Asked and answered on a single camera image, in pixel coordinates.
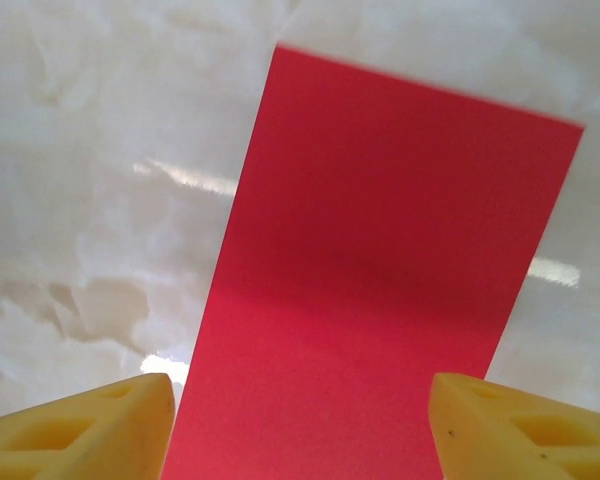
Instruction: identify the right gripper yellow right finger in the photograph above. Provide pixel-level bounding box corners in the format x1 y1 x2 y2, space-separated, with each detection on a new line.
427 372 600 480

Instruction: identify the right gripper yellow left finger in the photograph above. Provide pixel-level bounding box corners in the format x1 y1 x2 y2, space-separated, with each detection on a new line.
0 372 175 480

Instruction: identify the red paper sheet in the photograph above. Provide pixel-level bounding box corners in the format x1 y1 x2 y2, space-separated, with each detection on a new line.
160 43 586 480

